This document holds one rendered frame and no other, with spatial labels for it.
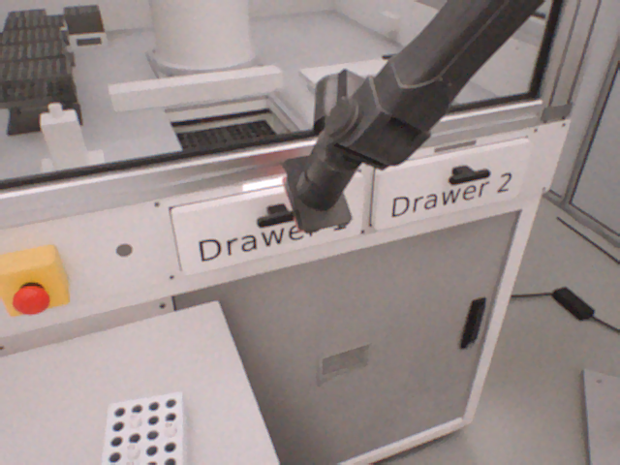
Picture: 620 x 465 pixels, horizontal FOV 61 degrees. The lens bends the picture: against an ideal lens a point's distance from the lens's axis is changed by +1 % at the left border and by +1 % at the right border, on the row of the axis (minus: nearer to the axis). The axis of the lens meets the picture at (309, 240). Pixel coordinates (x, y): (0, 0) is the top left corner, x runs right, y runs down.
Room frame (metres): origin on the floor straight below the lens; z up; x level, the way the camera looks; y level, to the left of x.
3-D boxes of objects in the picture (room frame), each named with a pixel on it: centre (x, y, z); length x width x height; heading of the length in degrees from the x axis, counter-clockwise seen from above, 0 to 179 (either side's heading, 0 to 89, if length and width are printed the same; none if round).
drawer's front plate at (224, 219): (0.64, 0.05, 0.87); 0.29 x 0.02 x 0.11; 112
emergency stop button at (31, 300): (0.48, 0.34, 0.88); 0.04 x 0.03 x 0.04; 112
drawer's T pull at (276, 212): (0.62, 0.04, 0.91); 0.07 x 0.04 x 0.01; 112
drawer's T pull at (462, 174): (0.74, -0.25, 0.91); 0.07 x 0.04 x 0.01; 112
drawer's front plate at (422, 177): (0.76, -0.24, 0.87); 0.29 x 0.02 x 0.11; 112
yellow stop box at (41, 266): (0.51, 0.35, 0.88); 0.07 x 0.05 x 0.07; 112
